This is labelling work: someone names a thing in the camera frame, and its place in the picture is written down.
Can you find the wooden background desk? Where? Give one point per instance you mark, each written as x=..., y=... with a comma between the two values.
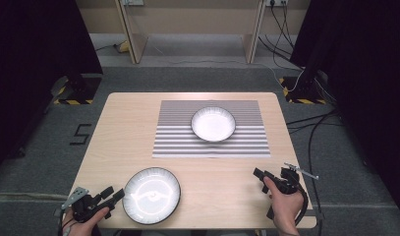
x=135, y=39

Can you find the stand base with hazard tape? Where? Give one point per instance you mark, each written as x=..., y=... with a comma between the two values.
x=79, y=90
x=302, y=93

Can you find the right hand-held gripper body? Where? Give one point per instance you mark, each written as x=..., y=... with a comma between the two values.
x=289, y=182

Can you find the yellow floor object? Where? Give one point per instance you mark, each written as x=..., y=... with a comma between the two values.
x=123, y=47

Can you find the white power strip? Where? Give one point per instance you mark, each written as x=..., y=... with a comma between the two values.
x=276, y=2

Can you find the person's left hand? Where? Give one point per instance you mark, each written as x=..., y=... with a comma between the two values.
x=84, y=226

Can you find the white ribbed plate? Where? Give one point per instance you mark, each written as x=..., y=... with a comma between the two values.
x=151, y=196
x=213, y=124

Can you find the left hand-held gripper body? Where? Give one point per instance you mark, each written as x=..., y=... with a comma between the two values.
x=84, y=205

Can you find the grey striped placemat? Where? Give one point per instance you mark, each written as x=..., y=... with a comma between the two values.
x=174, y=141

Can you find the black curtain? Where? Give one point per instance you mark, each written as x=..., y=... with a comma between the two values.
x=361, y=82
x=33, y=65

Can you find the person's right hand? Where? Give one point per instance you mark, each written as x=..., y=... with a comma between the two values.
x=284, y=209

